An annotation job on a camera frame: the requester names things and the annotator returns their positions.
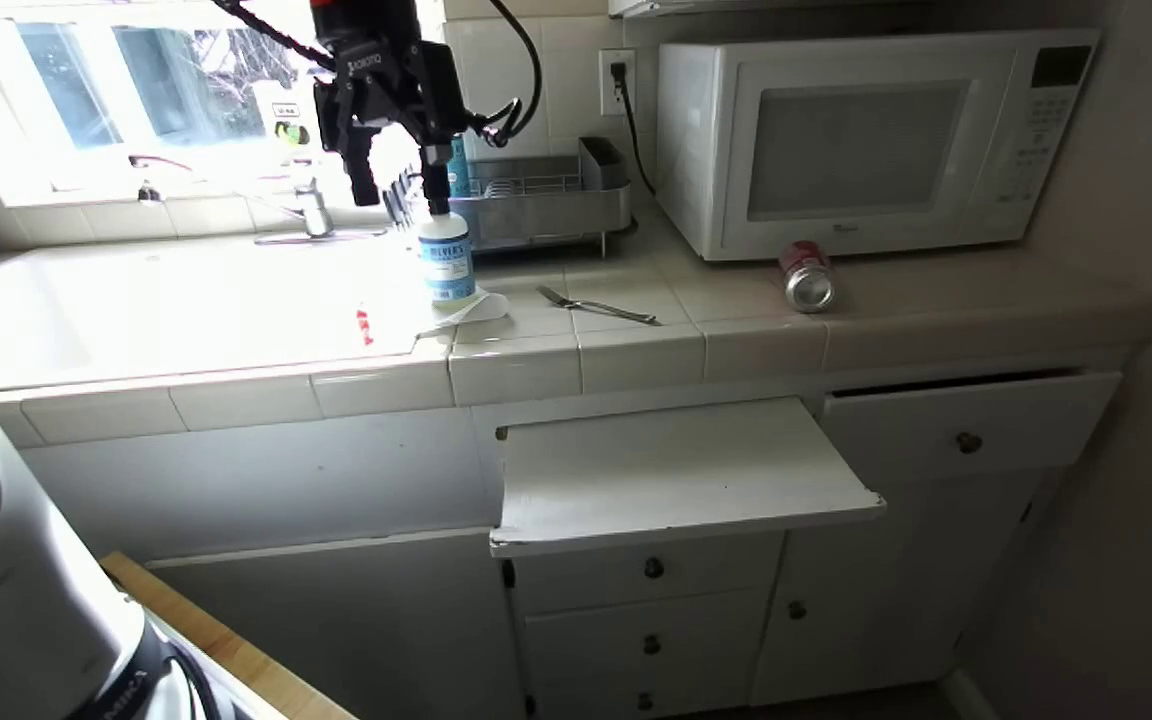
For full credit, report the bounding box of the white window frame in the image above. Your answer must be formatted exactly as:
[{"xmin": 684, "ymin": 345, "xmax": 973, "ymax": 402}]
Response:
[{"xmin": 0, "ymin": 0, "xmax": 319, "ymax": 196}]

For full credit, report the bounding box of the white wall outlet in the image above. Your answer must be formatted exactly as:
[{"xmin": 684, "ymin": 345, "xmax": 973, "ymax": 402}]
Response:
[{"xmin": 596, "ymin": 54, "xmax": 631, "ymax": 118}]

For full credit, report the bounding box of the white pull-out shelf board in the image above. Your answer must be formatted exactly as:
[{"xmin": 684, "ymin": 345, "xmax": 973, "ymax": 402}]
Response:
[{"xmin": 493, "ymin": 402, "xmax": 884, "ymax": 558}]

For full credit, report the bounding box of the black microwave power cord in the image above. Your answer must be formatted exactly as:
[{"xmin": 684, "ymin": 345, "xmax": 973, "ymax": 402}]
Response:
[{"xmin": 608, "ymin": 61, "xmax": 663, "ymax": 203}]

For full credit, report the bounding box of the wooden board edge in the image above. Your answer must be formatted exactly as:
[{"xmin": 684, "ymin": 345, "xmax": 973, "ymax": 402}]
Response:
[{"xmin": 99, "ymin": 552, "xmax": 357, "ymax": 720}]

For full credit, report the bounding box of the white blue soap pump bottle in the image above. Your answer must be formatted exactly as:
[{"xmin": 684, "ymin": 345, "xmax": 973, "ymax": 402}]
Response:
[{"xmin": 417, "ymin": 212, "xmax": 478, "ymax": 305}]

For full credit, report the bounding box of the grey dish drying rack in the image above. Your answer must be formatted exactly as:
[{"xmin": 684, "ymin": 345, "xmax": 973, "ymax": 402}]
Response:
[{"xmin": 390, "ymin": 132, "xmax": 639, "ymax": 260}]

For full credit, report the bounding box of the white open drawer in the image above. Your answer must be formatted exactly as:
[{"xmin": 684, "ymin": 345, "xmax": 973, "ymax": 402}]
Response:
[{"xmin": 822, "ymin": 372, "xmax": 1120, "ymax": 490}]

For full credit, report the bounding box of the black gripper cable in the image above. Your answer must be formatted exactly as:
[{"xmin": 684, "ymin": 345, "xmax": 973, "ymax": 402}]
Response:
[{"xmin": 462, "ymin": 0, "xmax": 550, "ymax": 153}]

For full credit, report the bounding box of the white cabinet door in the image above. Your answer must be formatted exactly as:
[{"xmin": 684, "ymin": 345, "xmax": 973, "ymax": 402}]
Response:
[{"xmin": 754, "ymin": 476, "xmax": 1034, "ymax": 704}]

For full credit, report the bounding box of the silver metal fork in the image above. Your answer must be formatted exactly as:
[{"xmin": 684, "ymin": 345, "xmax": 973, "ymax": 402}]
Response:
[{"xmin": 542, "ymin": 287, "xmax": 659, "ymax": 329}]

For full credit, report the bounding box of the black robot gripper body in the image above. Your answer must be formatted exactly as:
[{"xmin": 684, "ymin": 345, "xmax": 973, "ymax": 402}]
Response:
[{"xmin": 308, "ymin": 0, "xmax": 474, "ymax": 153}]

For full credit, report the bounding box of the white lower drawer stack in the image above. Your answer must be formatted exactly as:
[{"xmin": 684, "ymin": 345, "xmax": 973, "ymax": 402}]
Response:
[{"xmin": 507, "ymin": 534, "xmax": 782, "ymax": 720}]

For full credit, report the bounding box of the red soda can on counter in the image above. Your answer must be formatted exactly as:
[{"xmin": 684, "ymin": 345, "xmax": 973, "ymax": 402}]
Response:
[{"xmin": 782, "ymin": 239, "xmax": 838, "ymax": 314}]

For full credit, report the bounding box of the chrome sink faucet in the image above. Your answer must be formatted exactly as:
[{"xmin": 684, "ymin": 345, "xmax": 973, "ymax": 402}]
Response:
[{"xmin": 255, "ymin": 182, "xmax": 337, "ymax": 244}]

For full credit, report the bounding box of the white microwave oven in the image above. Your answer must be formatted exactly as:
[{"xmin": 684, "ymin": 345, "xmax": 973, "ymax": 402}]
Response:
[{"xmin": 657, "ymin": 27, "xmax": 1102, "ymax": 263}]

